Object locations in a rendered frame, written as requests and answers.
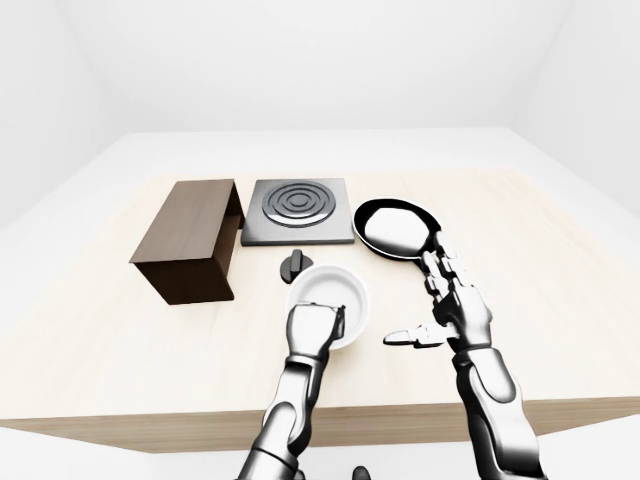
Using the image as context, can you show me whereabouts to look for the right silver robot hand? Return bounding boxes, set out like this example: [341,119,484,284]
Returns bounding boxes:
[383,230,495,353]

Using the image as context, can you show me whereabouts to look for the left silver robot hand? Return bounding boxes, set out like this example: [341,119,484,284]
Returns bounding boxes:
[285,301,347,359]

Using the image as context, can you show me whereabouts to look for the white bowl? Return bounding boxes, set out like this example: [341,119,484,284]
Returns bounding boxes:
[285,263,374,351]

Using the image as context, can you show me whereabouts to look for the dark wooden cabinet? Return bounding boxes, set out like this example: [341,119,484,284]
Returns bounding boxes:
[128,178,246,305]

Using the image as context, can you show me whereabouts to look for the round black knob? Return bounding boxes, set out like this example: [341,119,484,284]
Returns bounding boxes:
[279,248,316,285]

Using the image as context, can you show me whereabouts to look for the black frying pan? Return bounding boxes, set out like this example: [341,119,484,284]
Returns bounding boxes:
[352,198,444,262]

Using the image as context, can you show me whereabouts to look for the flat dark stove plate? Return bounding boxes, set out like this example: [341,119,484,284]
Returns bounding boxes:
[240,178,356,247]

